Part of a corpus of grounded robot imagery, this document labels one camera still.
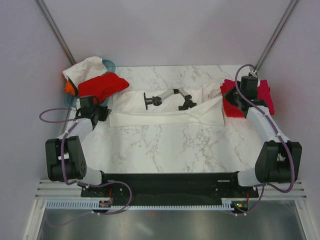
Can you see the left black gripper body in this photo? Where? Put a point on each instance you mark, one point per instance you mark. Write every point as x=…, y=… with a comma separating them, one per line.
x=101, y=112

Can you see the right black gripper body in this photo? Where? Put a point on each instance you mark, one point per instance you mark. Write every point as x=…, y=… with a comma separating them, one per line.
x=234, y=95

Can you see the white robot print t shirt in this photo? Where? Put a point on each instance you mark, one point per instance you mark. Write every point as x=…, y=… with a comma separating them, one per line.
x=128, y=109

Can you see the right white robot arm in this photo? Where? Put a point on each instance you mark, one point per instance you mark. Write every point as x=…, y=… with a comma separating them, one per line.
x=247, y=178

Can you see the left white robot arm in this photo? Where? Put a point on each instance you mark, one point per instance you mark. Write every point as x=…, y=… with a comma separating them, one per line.
x=65, y=159

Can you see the folded magenta t shirt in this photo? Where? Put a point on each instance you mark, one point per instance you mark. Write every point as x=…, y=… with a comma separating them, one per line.
x=263, y=93

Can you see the teal laundry basket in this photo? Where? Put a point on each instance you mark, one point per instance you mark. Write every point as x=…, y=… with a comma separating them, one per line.
x=71, y=101

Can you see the orange t shirt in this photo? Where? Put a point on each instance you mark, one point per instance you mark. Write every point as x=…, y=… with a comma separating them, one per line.
x=69, y=88

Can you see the plain white t shirt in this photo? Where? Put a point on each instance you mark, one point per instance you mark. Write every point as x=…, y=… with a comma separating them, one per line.
x=85, y=70

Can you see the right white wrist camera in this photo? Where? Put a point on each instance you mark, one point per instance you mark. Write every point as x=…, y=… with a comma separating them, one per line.
x=253, y=73

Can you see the right aluminium corner post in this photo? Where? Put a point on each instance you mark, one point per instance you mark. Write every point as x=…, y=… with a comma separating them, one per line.
x=277, y=32

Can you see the aluminium corner post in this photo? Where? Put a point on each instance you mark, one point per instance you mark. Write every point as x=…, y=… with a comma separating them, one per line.
x=277, y=32
x=55, y=30

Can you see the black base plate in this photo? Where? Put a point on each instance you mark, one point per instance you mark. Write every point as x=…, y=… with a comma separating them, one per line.
x=170, y=188

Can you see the left aluminium corner post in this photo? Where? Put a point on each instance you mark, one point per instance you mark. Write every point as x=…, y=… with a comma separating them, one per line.
x=55, y=30

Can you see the white slotted cable duct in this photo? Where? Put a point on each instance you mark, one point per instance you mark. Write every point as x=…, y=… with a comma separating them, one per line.
x=102, y=205

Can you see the left aluminium side rail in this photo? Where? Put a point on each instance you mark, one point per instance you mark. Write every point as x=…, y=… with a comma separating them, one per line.
x=34, y=171

